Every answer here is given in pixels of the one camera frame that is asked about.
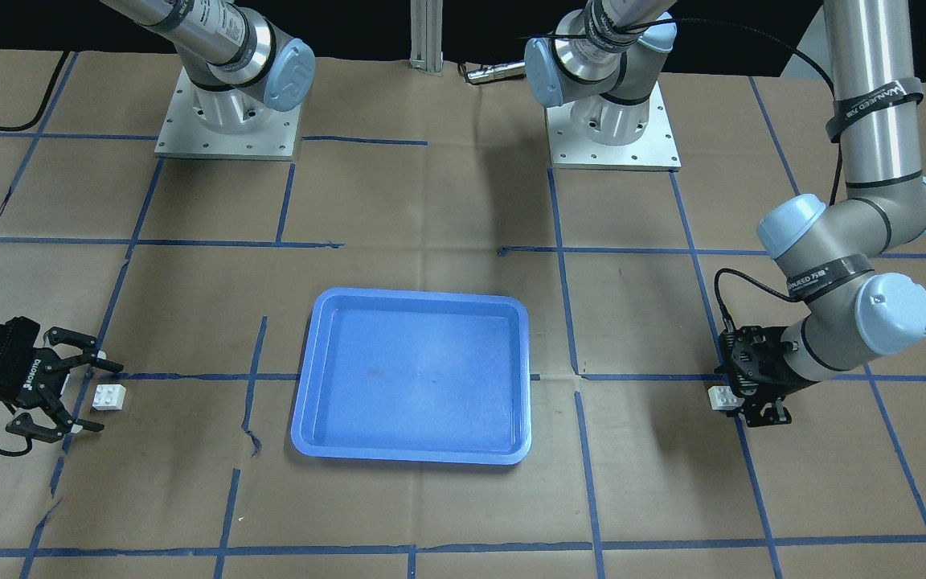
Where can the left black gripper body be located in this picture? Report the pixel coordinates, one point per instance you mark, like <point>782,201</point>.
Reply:
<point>770,381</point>

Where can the white block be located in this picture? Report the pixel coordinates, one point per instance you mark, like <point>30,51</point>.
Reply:
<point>723,399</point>
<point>109,397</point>

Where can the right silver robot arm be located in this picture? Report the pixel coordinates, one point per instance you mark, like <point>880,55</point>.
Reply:
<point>222,46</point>

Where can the blue plastic tray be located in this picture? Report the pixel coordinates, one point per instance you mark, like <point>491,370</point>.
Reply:
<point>415,376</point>

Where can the silver connector plug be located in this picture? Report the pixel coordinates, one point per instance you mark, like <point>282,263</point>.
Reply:
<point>493,73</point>

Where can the brown paper table cover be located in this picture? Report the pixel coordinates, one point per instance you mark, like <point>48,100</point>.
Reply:
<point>200,278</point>

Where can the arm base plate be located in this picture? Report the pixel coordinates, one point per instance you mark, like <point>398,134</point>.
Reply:
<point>229,125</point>
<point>597,134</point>

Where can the aluminium frame post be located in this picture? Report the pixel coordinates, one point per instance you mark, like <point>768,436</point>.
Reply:
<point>425,30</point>

